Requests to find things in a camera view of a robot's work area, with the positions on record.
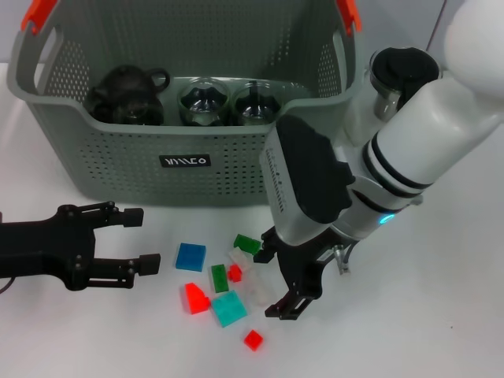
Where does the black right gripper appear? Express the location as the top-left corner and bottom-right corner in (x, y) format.
(253, 225), (358, 321)

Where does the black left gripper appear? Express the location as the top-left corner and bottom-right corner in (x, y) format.
(0, 201), (162, 291)

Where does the translucent white toy brick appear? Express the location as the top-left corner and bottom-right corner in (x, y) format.
(243, 275), (273, 307)

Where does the wide green toy brick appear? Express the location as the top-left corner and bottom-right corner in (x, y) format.
(233, 233), (263, 256)

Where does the small orange-red square brick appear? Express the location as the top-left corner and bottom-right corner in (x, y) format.
(243, 329), (264, 350)

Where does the glass jar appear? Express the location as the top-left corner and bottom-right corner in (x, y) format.
(176, 78), (232, 128)

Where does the grey perforated storage bin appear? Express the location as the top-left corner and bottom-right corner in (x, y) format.
(6, 0), (365, 208)

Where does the blue toy brick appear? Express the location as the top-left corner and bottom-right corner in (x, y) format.
(175, 243), (208, 272)

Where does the teal toy brick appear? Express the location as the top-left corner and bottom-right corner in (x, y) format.
(211, 290), (249, 328)

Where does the narrow green toy brick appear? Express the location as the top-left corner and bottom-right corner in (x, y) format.
(211, 264), (231, 293)

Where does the orange-red sloped toy brick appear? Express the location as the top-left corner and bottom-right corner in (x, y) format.
(183, 282), (210, 315)

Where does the black clay teapot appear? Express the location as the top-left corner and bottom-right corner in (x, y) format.
(92, 65), (172, 119)

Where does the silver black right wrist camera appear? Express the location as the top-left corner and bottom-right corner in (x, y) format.
(261, 116), (355, 245)

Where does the glass pitcher black handle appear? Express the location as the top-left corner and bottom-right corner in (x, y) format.
(369, 46), (442, 119)

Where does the orange bin carry handle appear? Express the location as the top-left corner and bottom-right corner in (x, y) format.
(21, 0), (363, 36)

